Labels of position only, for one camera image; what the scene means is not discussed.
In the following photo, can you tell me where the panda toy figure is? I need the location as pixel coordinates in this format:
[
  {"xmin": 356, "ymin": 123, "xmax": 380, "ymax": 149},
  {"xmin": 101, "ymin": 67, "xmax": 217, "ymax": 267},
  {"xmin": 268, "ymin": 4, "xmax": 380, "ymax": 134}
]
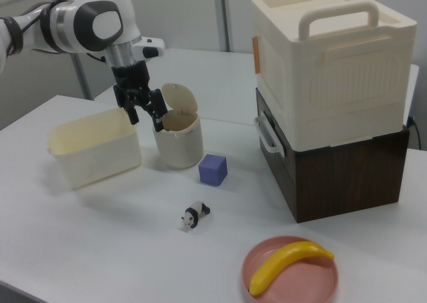
[{"xmin": 181, "ymin": 201, "xmax": 211, "ymax": 233}]

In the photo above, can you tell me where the pink plate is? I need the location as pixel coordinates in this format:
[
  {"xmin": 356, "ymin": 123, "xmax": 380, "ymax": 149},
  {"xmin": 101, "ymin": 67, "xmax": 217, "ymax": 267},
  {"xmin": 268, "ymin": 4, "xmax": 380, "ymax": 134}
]
[{"xmin": 242, "ymin": 236, "xmax": 340, "ymax": 303}]

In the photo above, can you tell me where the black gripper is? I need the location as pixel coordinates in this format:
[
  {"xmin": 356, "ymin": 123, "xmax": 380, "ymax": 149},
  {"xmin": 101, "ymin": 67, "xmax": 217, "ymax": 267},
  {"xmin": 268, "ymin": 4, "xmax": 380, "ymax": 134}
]
[{"xmin": 111, "ymin": 60, "xmax": 168, "ymax": 132}]

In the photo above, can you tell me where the cream trash can with lid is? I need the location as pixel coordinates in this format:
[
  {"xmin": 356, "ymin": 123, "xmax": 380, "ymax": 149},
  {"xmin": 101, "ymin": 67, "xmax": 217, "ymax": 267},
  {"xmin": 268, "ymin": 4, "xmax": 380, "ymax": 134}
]
[{"xmin": 152, "ymin": 82, "xmax": 204, "ymax": 170}]

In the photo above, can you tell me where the black cable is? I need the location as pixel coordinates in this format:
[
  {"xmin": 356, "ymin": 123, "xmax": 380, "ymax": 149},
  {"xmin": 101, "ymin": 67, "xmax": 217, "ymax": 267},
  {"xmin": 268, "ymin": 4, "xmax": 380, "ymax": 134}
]
[{"xmin": 405, "ymin": 115, "xmax": 423, "ymax": 150}]

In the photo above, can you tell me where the cream storage box with handle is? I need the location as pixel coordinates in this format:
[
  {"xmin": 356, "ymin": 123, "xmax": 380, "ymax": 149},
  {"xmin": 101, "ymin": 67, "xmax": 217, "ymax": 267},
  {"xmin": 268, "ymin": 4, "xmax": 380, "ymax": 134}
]
[{"xmin": 250, "ymin": 0, "xmax": 419, "ymax": 147}]

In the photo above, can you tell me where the purple cube block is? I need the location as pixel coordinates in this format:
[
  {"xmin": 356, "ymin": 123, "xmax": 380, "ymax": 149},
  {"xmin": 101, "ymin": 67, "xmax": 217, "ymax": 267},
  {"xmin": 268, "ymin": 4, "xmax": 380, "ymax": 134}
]
[{"xmin": 197, "ymin": 154, "xmax": 229, "ymax": 188}]

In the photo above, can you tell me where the cream rectangular plastic bin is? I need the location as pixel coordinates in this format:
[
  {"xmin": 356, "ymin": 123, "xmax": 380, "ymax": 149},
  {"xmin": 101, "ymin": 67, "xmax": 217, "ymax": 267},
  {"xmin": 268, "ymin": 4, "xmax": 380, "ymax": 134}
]
[{"xmin": 46, "ymin": 107, "xmax": 142, "ymax": 191}]

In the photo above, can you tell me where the dark wooden drawer box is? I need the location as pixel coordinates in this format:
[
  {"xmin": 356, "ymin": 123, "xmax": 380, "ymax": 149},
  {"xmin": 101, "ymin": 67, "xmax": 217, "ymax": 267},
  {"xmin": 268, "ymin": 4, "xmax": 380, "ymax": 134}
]
[{"xmin": 254, "ymin": 87, "xmax": 410, "ymax": 224}]

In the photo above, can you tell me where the yellow toy banana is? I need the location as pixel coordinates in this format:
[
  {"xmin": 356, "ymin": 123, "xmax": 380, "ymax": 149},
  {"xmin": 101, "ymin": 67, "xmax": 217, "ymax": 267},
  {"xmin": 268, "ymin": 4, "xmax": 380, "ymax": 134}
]
[{"xmin": 249, "ymin": 240, "xmax": 335, "ymax": 296}]

